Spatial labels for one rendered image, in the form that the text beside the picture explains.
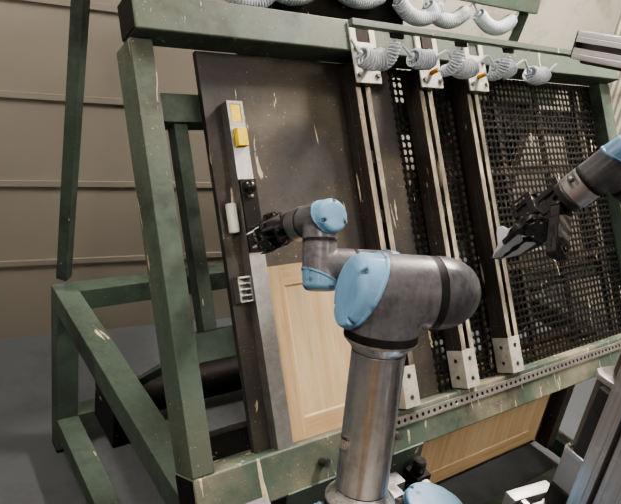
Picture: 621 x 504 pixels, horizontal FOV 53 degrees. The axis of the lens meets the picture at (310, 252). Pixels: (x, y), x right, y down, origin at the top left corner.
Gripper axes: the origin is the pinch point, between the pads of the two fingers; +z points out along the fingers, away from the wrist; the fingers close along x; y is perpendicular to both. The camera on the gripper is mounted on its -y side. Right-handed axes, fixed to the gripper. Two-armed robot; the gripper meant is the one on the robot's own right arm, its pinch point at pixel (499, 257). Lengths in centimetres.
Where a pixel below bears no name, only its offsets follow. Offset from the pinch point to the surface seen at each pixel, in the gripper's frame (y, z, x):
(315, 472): -21, 75, -1
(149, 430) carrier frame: -2, 105, 34
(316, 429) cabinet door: -9, 72, -1
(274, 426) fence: -12, 71, 14
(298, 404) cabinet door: -5, 69, 7
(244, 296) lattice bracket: 15, 57, 31
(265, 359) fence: 2, 63, 21
